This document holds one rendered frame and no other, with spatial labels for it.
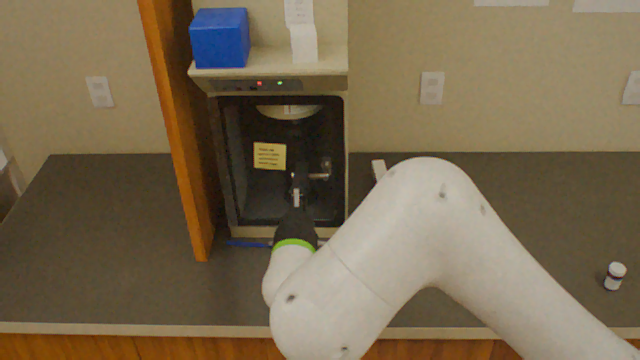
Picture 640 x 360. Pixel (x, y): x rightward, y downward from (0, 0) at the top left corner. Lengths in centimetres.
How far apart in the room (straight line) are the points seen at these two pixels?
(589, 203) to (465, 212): 123
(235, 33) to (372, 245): 64
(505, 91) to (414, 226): 130
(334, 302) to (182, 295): 92
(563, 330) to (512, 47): 118
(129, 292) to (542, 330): 108
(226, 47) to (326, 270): 64
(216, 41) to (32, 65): 95
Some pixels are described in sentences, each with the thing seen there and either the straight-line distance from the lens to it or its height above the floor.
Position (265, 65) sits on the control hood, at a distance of 117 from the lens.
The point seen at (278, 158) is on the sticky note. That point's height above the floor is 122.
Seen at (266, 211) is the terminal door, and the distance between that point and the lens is 151.
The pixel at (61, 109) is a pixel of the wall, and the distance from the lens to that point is 204.
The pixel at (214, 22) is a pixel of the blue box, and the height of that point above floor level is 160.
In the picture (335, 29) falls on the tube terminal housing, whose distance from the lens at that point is 123.
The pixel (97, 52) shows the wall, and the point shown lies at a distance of 188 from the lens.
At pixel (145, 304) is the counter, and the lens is 150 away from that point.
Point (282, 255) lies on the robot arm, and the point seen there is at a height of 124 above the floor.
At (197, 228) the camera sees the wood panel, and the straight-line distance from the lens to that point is 148.
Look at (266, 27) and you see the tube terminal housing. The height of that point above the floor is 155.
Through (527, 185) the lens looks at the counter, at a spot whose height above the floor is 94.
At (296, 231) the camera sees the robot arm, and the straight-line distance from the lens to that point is 115.
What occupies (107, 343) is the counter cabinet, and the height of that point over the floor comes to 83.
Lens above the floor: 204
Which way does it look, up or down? 38 degrees down
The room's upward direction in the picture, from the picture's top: 2 degrees counter-clockwise
